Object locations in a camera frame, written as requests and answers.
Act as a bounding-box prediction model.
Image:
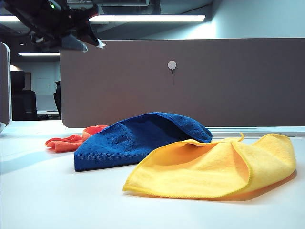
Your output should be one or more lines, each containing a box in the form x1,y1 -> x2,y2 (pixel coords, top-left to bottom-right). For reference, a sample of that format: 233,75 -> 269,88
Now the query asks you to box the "white hexagonal wall hook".
167,61 -> 177,85

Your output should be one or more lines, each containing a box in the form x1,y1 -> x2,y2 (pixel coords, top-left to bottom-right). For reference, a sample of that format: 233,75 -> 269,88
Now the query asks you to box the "yellow microfiber rag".
122,132 -> 297,199

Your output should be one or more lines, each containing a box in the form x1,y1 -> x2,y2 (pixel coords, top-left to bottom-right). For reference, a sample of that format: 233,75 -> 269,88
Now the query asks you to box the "short ceiling light strip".
18,52 -> 61,57

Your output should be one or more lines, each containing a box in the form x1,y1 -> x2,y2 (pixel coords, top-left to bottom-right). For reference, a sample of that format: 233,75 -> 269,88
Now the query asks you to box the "black chair backrest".
53,81 -> 62,120

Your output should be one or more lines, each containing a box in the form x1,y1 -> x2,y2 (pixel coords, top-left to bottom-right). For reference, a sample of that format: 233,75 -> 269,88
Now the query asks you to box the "blue microfiber rag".
73,111 -> 213,172

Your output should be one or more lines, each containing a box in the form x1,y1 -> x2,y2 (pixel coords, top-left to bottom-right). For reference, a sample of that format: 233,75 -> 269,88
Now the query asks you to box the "black office chair with headrest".
10,71 -> 38,121

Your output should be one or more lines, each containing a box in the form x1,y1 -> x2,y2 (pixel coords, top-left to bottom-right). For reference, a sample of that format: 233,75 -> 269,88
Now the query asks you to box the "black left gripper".
44,0 -> 107,52

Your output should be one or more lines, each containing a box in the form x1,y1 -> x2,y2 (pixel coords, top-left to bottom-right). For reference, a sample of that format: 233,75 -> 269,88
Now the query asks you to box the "grey desk partition panel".
59,38 -> 305,129

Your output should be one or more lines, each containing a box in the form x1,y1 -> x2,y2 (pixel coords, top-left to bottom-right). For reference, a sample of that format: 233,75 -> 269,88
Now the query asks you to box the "orange microfiber rag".
45,124 -> 109,153

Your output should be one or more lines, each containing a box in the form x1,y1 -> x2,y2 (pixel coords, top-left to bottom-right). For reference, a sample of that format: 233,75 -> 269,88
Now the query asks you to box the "long ceiling light strip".
0,15 -> 206,23

